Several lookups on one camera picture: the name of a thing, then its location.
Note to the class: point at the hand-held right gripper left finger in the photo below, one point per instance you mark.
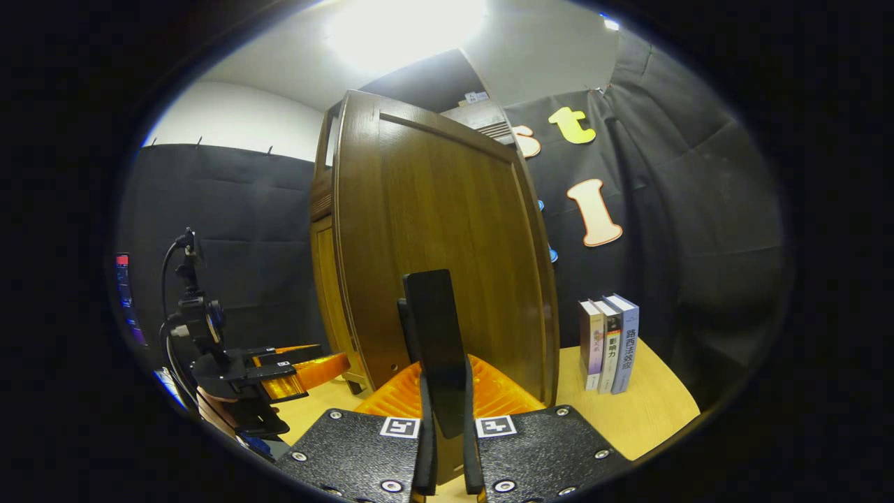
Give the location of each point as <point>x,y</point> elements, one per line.
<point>424,454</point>

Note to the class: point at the dark-spined book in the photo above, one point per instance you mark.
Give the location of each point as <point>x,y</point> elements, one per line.
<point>611,349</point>

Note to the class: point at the wooden shoe cabinet door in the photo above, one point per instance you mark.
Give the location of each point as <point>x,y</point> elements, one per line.
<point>447,209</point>
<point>328,279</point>

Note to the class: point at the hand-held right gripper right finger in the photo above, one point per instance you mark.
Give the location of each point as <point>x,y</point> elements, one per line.
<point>473,461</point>

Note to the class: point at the white and pink cover book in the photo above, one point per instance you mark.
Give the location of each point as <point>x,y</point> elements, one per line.
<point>592,342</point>

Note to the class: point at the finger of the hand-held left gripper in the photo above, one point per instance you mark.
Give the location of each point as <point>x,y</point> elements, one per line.
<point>293,349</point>
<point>314,370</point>

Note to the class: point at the blue-grey cover book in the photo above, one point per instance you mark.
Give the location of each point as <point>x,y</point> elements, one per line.
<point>627,349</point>

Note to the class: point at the wooden double-door shoe cabinet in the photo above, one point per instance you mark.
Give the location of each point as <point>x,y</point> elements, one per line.
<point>426,77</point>

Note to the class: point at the small ceiling light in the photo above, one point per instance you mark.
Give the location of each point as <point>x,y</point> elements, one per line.
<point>611,23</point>

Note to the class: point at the lit display screen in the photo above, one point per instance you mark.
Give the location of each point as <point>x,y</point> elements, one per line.
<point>124,286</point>

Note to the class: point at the large ceiling light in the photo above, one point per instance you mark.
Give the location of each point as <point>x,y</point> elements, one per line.
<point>405,28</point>

